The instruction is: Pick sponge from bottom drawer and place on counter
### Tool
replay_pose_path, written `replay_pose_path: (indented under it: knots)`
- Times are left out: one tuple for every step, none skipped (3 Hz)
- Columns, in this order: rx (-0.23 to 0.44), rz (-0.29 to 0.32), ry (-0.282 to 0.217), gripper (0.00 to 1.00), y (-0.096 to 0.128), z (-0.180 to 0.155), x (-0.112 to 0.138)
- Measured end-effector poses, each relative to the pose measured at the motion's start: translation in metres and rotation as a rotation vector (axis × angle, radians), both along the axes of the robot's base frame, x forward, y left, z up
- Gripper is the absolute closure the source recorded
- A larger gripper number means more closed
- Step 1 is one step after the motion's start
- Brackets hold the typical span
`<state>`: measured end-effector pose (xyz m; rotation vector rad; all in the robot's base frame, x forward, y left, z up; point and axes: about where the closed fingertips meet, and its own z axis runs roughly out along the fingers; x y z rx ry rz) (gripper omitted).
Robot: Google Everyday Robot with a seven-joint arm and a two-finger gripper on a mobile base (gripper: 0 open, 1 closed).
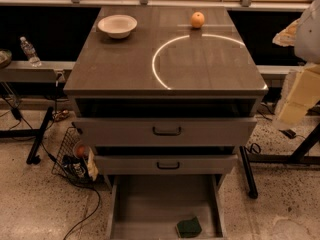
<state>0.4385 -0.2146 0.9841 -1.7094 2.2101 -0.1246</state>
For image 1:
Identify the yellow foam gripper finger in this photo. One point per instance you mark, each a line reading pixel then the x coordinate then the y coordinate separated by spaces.
pixel 300 92
pixel 287 36

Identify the green yellow sponge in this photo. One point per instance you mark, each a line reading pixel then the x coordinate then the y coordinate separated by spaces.
pixel 188 228

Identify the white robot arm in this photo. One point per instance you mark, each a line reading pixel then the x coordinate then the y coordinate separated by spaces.
pixel 307 43

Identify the grey top drawer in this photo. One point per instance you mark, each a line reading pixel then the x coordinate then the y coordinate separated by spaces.
pixel 155 132

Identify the grey drawer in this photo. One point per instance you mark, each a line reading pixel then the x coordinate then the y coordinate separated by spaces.
pixel 148 207
pixel 155 132
pixel 165 164

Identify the grey middle drawer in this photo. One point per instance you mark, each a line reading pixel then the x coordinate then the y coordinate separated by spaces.
pixel 165 164

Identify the grey drawer cabinet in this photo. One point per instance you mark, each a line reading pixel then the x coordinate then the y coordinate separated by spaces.
pixel 166 69

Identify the grey bottom drawer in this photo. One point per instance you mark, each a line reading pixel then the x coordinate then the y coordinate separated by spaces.
pixel 148 207

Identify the black power adapter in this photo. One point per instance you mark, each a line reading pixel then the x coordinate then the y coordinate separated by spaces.
pixel 289 133

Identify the orange fruit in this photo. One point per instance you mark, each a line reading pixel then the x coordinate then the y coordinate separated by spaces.
pixel 197 20

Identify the black table leg right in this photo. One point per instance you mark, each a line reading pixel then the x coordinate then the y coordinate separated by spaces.
pixel 253 193

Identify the black table leg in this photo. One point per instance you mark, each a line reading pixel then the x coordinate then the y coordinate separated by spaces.
pixel 33 158
pixel 253 193

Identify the white ceramic bowl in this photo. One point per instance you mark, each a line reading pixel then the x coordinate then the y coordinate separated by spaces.
pixel 117 26

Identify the clear plastic water bottle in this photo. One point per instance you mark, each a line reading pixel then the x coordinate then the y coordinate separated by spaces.
pixel 30 52

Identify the black table leg left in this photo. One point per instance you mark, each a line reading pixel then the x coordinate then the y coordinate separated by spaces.
pixel 33 158

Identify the round dish at left edge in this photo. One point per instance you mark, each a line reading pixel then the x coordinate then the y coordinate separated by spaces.
pixel 5 57

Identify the black wire basket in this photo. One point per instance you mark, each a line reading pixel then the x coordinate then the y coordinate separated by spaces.
pixel 73 159

